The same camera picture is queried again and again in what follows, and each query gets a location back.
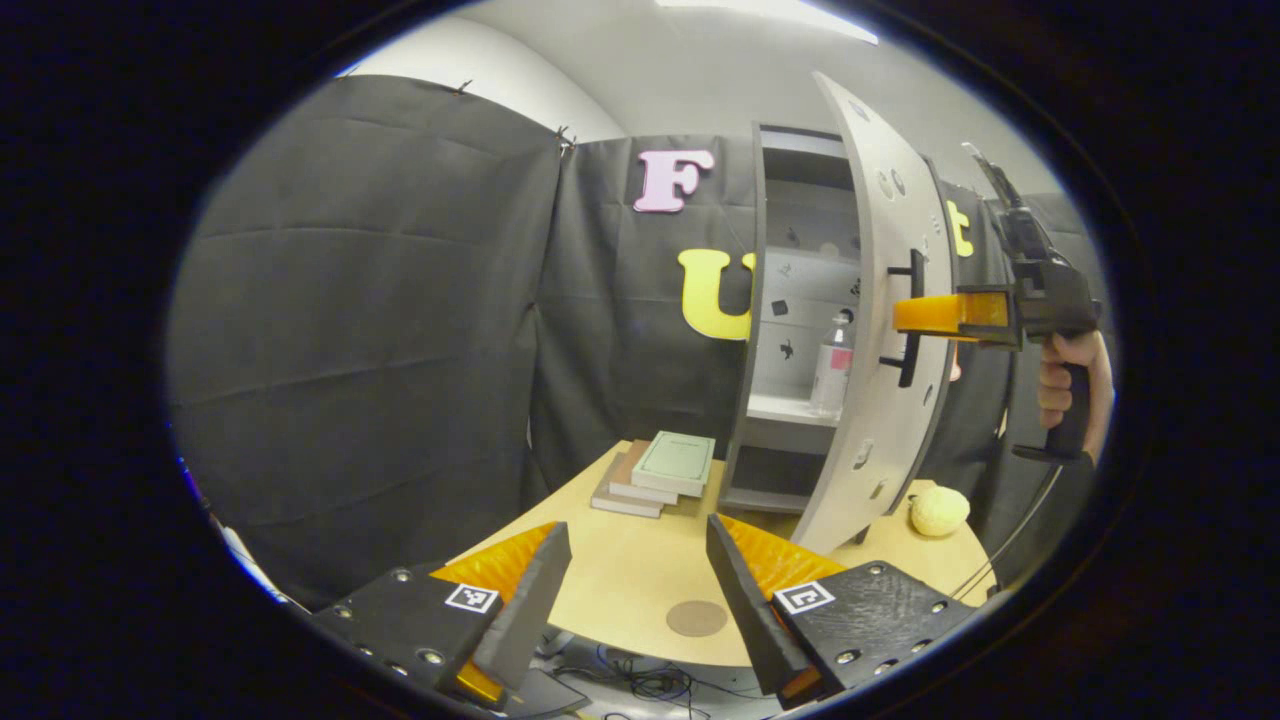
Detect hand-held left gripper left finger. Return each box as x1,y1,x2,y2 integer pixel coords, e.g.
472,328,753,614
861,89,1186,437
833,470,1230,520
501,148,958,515
308,520,573,713

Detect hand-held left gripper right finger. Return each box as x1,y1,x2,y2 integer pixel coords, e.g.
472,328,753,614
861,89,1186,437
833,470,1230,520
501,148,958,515
705,514,986,711

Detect brown round coaster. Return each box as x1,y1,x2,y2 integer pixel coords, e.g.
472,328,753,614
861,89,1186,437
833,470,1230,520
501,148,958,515
666,600,729,638

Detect black door handle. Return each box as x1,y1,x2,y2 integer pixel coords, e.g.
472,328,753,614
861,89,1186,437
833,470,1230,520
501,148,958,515
878,250,926,389

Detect clear bottle with pink label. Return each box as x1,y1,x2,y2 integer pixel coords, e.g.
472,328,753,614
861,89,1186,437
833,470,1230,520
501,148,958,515
808,313,856,419

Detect grey cabinet door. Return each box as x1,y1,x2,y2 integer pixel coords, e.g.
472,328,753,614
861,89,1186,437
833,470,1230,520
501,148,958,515
790,72,959,556

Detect dark grey cabinet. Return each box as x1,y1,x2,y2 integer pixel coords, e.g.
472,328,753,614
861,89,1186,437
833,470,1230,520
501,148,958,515
718,122,871,516

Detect grey book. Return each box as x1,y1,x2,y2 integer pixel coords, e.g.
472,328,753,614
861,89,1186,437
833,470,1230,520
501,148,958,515
590,452,666,519

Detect green notebook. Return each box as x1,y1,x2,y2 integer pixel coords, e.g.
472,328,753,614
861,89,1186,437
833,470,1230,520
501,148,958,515
630,431,717,498

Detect brown book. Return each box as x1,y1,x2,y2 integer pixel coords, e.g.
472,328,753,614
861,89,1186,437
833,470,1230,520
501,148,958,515
608,440,681,506

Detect yellow round bread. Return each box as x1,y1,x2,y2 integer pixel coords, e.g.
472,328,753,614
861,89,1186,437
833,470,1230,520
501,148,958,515
908,486,971,538

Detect black backdrop cloth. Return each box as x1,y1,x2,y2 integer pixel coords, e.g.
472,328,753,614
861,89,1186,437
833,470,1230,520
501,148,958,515
165,75,1101,611

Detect tangled black cables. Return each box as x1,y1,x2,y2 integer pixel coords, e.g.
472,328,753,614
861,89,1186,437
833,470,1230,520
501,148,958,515
550,640,761,720

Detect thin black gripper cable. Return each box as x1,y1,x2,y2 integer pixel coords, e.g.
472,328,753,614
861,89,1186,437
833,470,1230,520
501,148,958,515
950,465,1063,601

